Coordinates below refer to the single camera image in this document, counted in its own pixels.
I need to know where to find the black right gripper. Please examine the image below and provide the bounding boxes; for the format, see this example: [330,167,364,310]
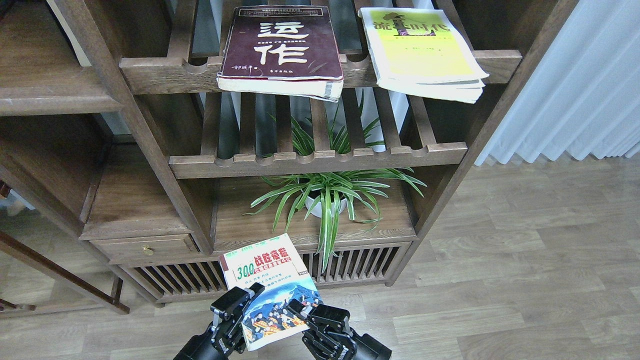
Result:
[286,299,393,360]

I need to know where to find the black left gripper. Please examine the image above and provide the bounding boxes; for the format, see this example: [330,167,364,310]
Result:
[174,282,265,360]

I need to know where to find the colourful 300 paperback book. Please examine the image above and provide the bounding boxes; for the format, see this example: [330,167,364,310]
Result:
[219,234,323,351]

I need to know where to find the yellow green book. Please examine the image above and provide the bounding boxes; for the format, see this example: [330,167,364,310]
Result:
[359,7,489,104]

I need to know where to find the brass drawer knob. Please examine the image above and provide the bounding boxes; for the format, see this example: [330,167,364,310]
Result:
[141,244,154,256]

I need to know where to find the white plant pot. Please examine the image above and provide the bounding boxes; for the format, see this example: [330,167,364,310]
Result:
[304,191,347,220]

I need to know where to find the green spider plant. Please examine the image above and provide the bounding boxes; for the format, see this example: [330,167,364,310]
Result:
[244,90,428,275]

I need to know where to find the dark wooden bookshelf unit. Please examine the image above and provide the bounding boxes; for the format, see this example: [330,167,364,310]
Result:
[1,0,578,305]

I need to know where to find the dark red book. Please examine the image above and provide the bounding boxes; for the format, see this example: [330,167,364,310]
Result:
[217,5,344,102]

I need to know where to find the white pleated curtain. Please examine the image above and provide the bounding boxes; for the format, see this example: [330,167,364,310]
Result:
[475,0,640,166]

